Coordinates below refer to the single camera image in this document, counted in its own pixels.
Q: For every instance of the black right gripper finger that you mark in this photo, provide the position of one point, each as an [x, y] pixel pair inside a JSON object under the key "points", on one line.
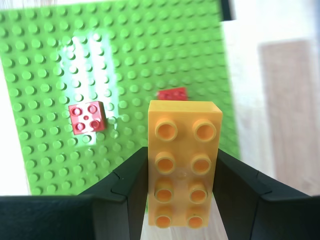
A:
{"points": [[270, 217], [62, 217]]}

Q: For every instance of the yellow two-by-four toy brick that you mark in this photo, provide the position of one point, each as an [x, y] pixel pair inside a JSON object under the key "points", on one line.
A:
{"points": [[183, 150]]}

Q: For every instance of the red two-by-two toy brick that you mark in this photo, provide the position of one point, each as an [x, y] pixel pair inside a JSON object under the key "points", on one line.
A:
{"points": [[86, 117], [172, 94]]}

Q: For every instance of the green studded baseplate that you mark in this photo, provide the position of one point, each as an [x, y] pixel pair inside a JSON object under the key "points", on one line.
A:
{"points": [[37, 62]]}

